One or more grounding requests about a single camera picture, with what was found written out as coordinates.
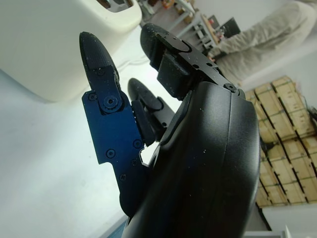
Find stacked wooden crates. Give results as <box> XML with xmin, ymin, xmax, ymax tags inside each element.
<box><xmin>244</xmin><ymin>75</ymin><xmax>317</xmax><ymax>208</ymax></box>

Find person in beige jacket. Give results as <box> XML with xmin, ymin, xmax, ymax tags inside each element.
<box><xmin>210</xmin><ymin>0</ymin><xmax>317</xmax><ymax>82</ymax></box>

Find black monitor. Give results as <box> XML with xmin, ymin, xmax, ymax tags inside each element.
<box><xmin>220</xmin><ymin>17</ymin><xmax>242</xmax><ymax>38</ymax></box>

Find white toaster power cord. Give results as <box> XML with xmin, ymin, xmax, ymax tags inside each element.
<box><xmin>115</xmin><ymin>56</ymin><xmax>151</xmax><ymax>73</ymax></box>

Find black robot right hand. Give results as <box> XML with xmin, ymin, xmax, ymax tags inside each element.
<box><xmin>78</xmin><ymin>22</ymin><xmax>262</xmax><ymax>238</ymax></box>

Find white two-slot toaster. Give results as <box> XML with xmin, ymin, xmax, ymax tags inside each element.
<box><xmin>0</xmin><ymin>0</ymin><xmax>143</xmax><ymax>104</ymax></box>

